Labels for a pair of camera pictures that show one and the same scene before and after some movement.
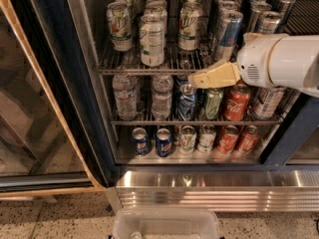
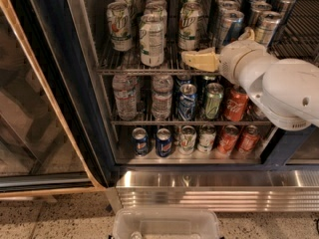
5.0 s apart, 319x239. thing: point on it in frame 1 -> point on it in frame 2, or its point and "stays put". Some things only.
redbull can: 230,30 stays put
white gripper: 254,61 -> 230,60
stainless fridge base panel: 221,190 stays put
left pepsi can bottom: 140,141 stays put
